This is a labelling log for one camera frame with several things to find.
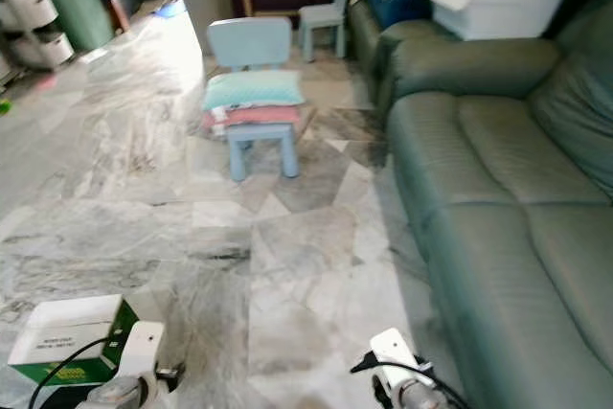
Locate teal dotted pillow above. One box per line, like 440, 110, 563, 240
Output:
201, 69, 307, 112

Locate pink pillow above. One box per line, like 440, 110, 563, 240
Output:
201, 104, 304, 133

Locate green leather sofa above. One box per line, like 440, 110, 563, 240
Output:
383, 35, 613, 409

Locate white and green cardboard box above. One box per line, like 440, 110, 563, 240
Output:
8, 294, 141, 388

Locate white shelf with baskets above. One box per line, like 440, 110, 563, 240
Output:
0, 0, 76, 71

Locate green waste bin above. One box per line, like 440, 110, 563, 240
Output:
50, 0, 117, 54

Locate grey laundry bin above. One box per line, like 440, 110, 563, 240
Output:
172, 0, 237, 52

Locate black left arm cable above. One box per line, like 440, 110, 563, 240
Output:
27, 330, 127, 409

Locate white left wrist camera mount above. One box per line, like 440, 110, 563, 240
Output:
123, 321, 167, 383

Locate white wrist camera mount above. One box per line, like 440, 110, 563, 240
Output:
371, 328, 422, 389
123, 321, 167, 383

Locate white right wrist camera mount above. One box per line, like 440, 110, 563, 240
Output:
371, 328, 422, 389

